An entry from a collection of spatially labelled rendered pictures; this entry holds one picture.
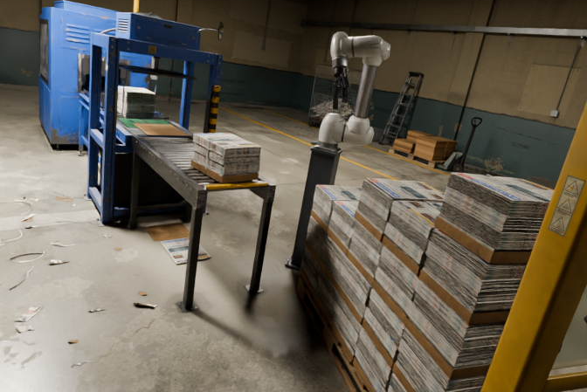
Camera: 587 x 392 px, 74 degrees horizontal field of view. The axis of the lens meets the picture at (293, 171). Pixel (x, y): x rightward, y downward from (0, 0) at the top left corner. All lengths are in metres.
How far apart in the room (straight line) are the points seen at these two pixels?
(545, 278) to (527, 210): 0.41
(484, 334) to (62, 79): 5.21
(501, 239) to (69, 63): 5.17
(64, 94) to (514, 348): 5.37
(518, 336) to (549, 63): 7.97
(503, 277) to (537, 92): 7.52
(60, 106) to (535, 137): 8.01
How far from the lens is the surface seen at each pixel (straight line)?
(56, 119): 5.76
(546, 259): 1.06
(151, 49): 3.45
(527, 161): 8.86
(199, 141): 2.60
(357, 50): 2.26
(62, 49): 5.66
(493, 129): 9.13
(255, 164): 2.53
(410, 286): 1.76
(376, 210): 1.97
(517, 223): 1.43
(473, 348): 1.62
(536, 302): 1.09
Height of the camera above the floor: 1.58
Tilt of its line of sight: 15 degrees down
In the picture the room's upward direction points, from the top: 10 degrees clockwise
